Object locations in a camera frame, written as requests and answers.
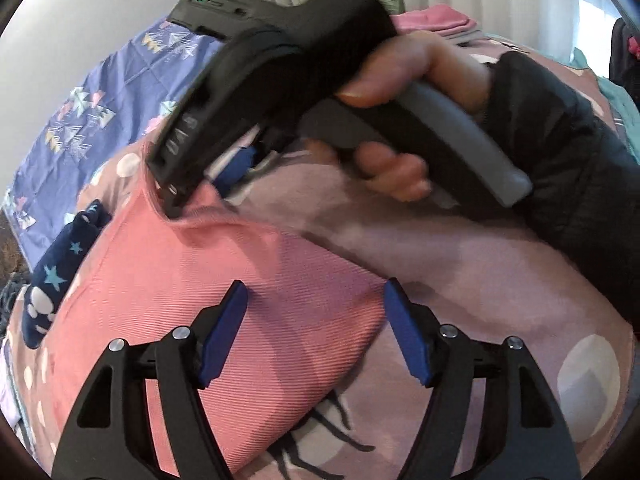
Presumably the mauve polka dot deer blanket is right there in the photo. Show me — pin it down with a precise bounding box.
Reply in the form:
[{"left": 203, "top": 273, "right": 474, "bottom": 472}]
[{"left": 0, "top": 35, "right": 640, "bottom": 480}]

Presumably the salmon pink long-sleeve shirt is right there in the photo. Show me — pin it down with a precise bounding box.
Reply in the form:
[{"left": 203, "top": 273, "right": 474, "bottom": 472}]
[{"left": 37, "top": 175, "right": 388, "bottom": 473}]

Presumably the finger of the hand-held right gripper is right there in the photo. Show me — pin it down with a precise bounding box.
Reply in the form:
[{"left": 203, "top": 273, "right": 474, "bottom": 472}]
[
  {"left": 210, "top": 132, "right": 286, "bottom": 206},
  {"left": 145, "top": 84, "right": 273, "bottom": 220}
]

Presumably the blue tree print sheet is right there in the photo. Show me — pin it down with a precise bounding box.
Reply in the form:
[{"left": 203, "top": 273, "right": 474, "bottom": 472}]
[{"left": 0, "top": 15, "right": 236, "bottom": 261}]

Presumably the navy star print cloth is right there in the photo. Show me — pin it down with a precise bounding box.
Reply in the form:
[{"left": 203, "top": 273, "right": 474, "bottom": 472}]
[{"left": 20, "top": 200, "right": 113, "bottom": 351}]

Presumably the folded grey garment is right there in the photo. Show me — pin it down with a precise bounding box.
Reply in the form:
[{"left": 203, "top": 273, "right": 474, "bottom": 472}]
[{"left": 440, "top": 26, "right": 485, "bottom": 45}]

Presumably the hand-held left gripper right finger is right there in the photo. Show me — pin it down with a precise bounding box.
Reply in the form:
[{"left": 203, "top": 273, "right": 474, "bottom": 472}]
[{"left": 382, "top": 277, "right": 583, "bottom": 480}]

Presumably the black clothing pile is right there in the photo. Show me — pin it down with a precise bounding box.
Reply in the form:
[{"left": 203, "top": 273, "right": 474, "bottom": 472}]
[{"left": 609, "top": 17, "right": 640, "bottom": 91}]

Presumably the person's right hand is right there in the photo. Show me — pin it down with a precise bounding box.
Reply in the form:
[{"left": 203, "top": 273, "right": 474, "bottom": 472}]
[{"left": 305, "top": 29, "right": 493, "bottom": 201}]

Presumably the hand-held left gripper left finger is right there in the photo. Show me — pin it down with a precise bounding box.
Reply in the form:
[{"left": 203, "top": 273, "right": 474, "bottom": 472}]
[{"left": 51, "top": 280, "right": 249, "bottom": 480}]

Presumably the dark printed headboard cover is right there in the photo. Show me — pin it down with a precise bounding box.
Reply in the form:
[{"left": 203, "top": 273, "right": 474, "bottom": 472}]
[{"left": 0, "top": 205, "right": 26, "bottom": 281}]

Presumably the folded magenta pink garment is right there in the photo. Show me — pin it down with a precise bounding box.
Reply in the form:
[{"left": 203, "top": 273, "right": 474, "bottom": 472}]
[{"left": 391, "top": 4, "right": 476, "bottom": 31}]

